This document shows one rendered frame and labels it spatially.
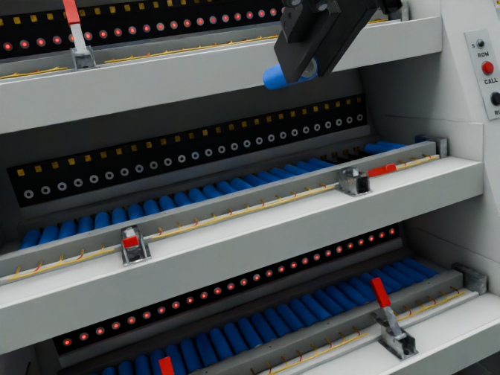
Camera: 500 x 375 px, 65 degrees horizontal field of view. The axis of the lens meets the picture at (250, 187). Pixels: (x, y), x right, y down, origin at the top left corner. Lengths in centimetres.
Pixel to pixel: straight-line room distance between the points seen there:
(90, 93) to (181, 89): 9
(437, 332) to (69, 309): 43
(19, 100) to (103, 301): 21
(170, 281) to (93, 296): 7
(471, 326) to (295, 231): 27
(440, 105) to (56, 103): 49
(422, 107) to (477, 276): 25
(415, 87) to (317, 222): 30
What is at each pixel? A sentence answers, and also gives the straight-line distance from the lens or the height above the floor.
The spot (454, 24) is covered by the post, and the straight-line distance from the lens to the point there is 62.
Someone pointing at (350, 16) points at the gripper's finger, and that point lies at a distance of 25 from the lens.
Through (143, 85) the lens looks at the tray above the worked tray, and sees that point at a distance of 43.
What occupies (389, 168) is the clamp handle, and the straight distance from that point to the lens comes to 43.
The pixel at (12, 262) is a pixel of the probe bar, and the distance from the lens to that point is 47.
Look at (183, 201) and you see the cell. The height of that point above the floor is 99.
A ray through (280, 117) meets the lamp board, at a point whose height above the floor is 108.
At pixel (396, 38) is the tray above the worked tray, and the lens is 56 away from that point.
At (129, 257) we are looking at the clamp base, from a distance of 42.
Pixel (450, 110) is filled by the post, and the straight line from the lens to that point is 61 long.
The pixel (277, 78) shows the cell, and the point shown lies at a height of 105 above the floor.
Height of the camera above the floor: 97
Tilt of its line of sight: 1 degrees up
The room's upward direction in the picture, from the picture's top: 15 degrees counter-clockwise
